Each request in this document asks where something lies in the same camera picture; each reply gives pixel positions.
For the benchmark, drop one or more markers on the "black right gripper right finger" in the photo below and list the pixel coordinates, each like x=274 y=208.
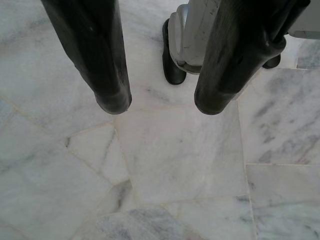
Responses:
x=225 y=75

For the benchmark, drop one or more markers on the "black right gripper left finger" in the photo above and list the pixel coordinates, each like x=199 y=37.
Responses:
x=100 y=62

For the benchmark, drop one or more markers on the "silver robot right leg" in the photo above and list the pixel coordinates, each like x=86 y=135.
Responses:
x=190 y=30

